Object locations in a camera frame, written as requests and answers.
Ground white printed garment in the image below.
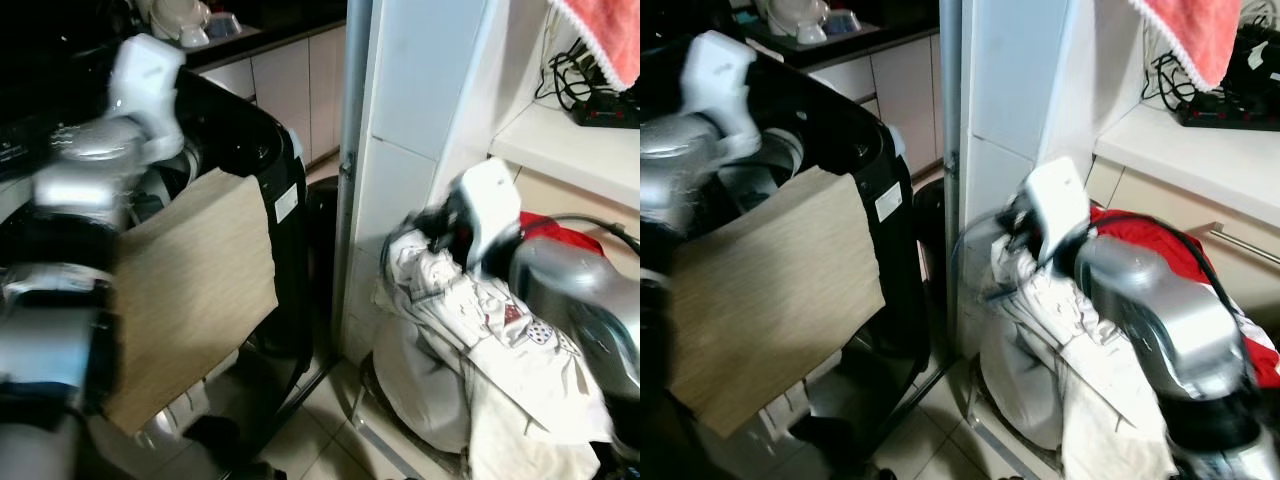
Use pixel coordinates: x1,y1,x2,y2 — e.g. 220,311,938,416
375,228,617,480
985,235,1183,480

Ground black top-load washing machine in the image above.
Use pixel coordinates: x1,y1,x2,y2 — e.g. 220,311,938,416
0,60,313,480
640,45,933,480

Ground red garment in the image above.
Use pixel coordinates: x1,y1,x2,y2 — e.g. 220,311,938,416
1088,205,1280,387
518,212,607,264

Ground beige kitchen cabinet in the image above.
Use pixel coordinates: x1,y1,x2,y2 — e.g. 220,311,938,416
800,35,947,187
195,25,347,187

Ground black power strip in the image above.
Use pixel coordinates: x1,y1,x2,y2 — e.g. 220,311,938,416
1175,100,1280,132
570,95,641,130

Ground pink towel with white trim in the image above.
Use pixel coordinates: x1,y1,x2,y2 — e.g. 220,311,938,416
553,0,641,90
1130,0,1244,90

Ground beige woven cloth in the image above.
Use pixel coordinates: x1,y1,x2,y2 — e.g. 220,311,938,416
665,165,887,440
105,168,280,437

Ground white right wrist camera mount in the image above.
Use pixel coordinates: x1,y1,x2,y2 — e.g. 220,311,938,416
458,158,524,277
1018,157,1094,271

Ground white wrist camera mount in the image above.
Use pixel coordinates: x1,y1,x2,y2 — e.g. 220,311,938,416
1018,157,1094,271
683,30,771,161
105,33,188,161
458,158,524,277

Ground silver door frame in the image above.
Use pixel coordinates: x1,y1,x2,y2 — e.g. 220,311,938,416
938,0,977,353
333,0,377,353

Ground tangled black power cables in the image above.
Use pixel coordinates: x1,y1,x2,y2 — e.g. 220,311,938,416
535,45,603,111
1140,45,1203,107

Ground silver drawer handle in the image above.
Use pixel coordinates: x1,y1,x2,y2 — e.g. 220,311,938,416
1213,224,1280,269

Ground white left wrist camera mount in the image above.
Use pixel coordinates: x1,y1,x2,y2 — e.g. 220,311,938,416
683,30,771,161
105,33,188,161

